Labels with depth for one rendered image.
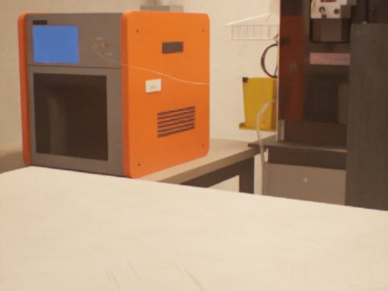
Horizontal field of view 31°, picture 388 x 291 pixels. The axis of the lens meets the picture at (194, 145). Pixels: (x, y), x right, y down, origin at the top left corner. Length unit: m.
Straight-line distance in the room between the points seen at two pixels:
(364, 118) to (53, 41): 0.98
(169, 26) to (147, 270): 1.39
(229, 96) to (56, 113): 1.77
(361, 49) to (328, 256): 0.63
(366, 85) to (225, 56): 2.42
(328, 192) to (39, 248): 1.56
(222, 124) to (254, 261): 3.02
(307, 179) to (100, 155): 0.65
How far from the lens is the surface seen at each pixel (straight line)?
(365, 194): 1.23
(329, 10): 2.06
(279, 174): 2.19
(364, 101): 1.21
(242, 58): 3.54
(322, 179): 2.14
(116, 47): 1.80
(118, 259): 0.62
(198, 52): 2.07
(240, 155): 2.22
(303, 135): 2.25
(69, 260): 0.62
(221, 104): 3.61
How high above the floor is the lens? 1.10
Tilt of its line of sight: 10 degrees down
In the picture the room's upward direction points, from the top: straight up
